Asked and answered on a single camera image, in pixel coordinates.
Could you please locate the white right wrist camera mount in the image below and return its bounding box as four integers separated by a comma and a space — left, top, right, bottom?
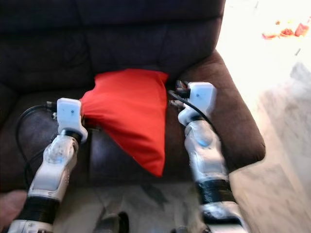
177, 82, 217, 127

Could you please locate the silver left robot leg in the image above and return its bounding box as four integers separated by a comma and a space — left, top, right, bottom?
95, 211, 129, 233

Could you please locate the grey-brown fabric sofa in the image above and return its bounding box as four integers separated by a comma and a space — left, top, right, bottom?
0, 0, 266, 192

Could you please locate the red pillow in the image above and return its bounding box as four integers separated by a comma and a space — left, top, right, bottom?
80, 68, 170, 177

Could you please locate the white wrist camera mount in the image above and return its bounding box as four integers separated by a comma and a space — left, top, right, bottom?
177, 82, 217, 127
56, 98, 89, 144

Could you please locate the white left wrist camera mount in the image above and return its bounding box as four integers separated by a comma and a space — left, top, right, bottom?
56, 98, 89, 144

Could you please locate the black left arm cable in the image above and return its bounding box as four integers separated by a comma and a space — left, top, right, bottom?
14, 103, 59, 187

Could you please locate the brown armchair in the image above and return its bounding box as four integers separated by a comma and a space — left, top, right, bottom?
0, 189, 29, 229

